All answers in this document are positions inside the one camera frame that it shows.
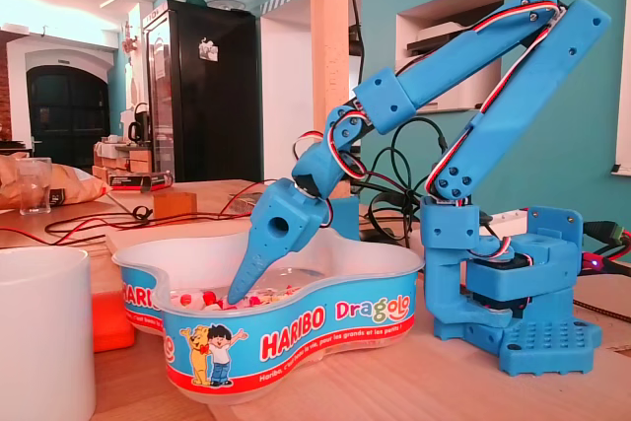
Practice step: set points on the black fridge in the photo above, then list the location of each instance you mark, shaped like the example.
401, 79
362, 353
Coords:
217, 110

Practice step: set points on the blue post base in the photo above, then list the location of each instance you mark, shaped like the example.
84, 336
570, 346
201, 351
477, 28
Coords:
347, 219

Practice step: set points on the orange foam roll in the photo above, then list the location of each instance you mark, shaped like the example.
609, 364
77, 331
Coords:
112, 327

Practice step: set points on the dark arched door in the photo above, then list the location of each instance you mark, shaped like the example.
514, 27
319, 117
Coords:
69, 120

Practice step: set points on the blue 3D-printed robot arm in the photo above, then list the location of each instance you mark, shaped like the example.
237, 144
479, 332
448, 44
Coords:
512, 120

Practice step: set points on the black box with red label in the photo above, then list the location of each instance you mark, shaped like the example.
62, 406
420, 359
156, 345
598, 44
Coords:
133, 179

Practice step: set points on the wooden camera post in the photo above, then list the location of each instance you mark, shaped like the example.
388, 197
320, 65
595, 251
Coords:
329, 46

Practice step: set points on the tan crisp bag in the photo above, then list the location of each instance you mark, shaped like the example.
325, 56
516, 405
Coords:
74, 184

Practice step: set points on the red white wrapped candy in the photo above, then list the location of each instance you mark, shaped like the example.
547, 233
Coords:
186, 299

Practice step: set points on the light wooden base board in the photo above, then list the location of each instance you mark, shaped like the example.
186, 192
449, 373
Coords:
443, 386

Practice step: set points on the wooden drawer unit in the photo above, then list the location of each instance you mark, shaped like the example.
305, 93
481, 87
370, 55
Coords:
138, 160

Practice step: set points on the red controller board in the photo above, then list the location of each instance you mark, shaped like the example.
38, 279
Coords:
591, 261

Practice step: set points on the Haribo Dragolo plastic tub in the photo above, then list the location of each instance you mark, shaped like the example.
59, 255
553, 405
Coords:
296, 337

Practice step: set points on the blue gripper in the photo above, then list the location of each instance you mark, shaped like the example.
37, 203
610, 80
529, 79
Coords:
285, 225

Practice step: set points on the black electric kettle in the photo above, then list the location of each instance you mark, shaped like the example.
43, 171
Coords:
140, 127

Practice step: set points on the glass tumbler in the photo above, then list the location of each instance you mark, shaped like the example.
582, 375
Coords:
33, 189

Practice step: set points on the green terminal plug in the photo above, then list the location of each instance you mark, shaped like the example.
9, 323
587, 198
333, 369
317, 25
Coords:
609, 232

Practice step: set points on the electronics in clear case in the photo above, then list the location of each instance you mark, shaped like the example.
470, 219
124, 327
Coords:
241, 201

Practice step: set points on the photo magnet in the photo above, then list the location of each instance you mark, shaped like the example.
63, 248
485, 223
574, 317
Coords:
208, 49

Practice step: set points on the small wooden block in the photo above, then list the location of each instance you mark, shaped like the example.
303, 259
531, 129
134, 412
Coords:
175, 205

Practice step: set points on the white ceramic mug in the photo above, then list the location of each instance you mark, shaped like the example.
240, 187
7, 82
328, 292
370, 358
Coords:
39, 332

